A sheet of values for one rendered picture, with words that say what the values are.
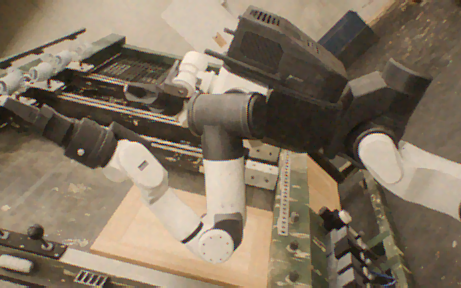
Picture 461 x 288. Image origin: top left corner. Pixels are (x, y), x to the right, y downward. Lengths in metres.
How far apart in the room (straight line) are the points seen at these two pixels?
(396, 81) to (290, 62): 0.26
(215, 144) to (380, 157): 0.43
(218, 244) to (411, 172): 0.52
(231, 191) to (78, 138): 0.33
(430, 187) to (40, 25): 6.79
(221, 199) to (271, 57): 0.34
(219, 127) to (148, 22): 5.87
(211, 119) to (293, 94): 0.22
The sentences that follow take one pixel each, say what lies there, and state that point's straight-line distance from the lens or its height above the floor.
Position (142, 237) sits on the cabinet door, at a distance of 1.27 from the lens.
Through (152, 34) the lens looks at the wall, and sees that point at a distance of 6.71.
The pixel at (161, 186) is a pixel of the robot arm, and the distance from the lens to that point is 0.90.
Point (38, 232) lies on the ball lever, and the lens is 1.08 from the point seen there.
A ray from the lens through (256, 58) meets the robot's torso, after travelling 0.98.
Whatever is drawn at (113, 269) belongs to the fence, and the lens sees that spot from 1.14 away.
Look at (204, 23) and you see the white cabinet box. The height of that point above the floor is 1.62.
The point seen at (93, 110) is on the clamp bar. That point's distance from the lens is 1.92.
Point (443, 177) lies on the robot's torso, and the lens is 1.20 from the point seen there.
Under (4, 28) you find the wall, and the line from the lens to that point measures 7.79.
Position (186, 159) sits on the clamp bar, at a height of 1.20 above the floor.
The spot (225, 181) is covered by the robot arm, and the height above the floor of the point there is 1.21.
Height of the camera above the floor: 1.43
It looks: 12 degrees down
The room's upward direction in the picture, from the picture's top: 48 degrees counter-clockwise
